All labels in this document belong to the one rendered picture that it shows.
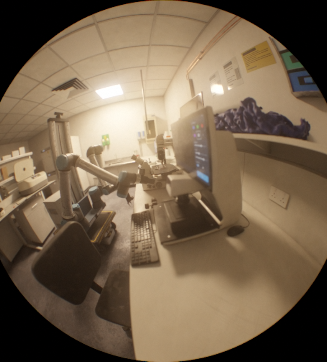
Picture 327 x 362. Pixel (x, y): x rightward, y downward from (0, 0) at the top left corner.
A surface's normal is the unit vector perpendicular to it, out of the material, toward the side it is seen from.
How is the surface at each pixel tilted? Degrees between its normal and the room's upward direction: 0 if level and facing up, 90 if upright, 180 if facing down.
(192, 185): 83
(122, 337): 0
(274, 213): 90
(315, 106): 90
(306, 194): 90
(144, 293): 0
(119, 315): 0
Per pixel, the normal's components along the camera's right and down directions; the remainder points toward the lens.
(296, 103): -0.98, 0.17
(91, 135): 0.17, 0.33
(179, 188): 0.25, 0.13
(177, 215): -0.11, -0.93
